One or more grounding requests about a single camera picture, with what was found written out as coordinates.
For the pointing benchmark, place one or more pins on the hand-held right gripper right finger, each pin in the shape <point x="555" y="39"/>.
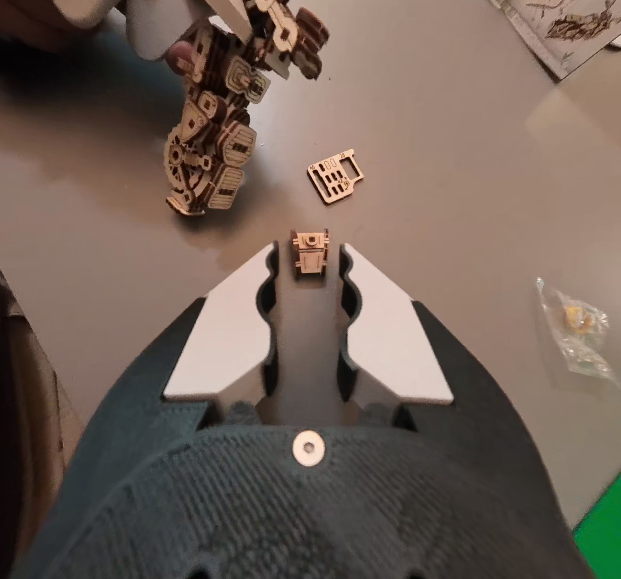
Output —
<point x="393" y="341"/>

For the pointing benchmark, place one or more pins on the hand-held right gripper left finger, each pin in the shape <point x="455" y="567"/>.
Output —
<point x="228" y="336"/>

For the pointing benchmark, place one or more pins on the small wooden puzzle part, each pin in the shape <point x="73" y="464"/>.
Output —
<point x="310" y="261"/>

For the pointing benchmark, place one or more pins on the wooden puzzle robot model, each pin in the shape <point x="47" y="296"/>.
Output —
<point x="213" y="152"/>

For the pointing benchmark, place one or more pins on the grey desk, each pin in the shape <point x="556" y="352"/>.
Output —
<point x="436" y="103"/>

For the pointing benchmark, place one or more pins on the person's left hand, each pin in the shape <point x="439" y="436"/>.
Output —
<point x="179" y="58"/>

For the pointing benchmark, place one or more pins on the slotted wooden sheet fragment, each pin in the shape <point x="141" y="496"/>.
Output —
<point x="326" y="194"/>

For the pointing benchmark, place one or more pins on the small clear plastic bag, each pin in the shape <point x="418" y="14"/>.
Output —
<point x="577" y="326"/>

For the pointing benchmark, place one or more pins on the green plastic bin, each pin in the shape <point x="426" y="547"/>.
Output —
<point x="601" y="540"/>

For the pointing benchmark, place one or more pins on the printed instruction sheet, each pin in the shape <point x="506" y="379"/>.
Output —
<point x="558" y="6"/>

